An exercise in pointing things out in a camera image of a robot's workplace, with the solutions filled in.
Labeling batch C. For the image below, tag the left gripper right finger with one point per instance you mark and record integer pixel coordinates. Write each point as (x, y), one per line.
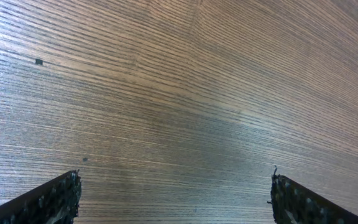
(293, 203)

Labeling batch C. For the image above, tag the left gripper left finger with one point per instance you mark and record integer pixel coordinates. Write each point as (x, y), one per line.
(56, 201)

